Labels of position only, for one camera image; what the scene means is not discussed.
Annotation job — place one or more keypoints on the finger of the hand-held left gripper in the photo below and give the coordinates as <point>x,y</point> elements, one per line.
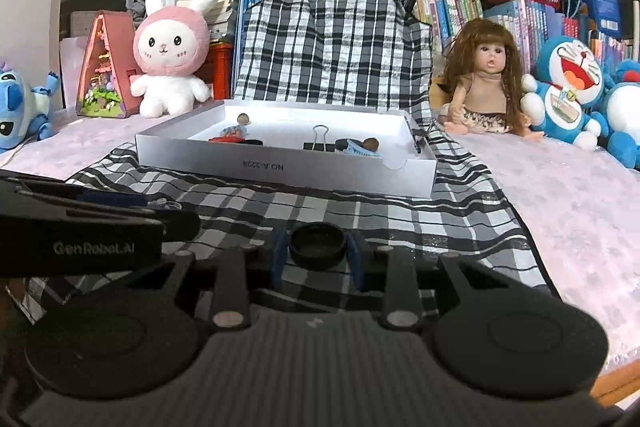
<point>115,202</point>
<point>182,227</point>

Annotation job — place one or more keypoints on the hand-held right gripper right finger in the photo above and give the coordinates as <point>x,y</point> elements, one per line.
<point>356,259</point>

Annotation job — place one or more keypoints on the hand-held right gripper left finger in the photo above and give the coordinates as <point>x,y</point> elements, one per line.
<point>280,257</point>

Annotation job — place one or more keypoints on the black toy bowl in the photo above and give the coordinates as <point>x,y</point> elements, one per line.
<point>317,247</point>

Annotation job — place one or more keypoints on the white cardboard box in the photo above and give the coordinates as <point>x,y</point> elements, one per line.
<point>280,167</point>

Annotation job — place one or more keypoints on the black binder clip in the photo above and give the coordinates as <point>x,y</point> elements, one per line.
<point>417,142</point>
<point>317,146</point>

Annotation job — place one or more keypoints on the black round cap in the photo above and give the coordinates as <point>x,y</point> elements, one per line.
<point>344,142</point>

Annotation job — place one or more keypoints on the blue white patterned clip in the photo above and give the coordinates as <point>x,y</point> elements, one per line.
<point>357,150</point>

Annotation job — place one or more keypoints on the blue alien plush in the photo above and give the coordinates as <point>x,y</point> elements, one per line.
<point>20,107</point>

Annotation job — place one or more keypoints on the pink triangular house model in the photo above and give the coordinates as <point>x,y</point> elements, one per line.
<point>120,52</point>

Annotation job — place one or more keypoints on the red plastic crate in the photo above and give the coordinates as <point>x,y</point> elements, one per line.
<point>220,72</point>

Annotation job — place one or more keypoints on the pink white rabbit plush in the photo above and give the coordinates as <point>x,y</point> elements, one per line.
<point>170,52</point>

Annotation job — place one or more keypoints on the grey cloth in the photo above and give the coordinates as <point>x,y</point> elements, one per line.
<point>135,2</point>

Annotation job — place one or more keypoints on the row of blue books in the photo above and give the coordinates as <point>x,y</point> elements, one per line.
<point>247,32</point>

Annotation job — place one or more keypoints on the pink fuzzy blanket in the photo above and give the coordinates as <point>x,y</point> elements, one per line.
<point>550,187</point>

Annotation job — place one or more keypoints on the long-haired brown doll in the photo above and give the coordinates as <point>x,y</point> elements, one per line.
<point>482,77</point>

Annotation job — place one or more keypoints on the black white checked cloth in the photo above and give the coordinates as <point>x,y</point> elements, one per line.
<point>325,37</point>

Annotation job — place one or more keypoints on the blue cat plush with bell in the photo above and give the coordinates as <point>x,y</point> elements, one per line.
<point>565,97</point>

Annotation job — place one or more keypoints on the row of colourful books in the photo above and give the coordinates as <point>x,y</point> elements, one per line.
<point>450,12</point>

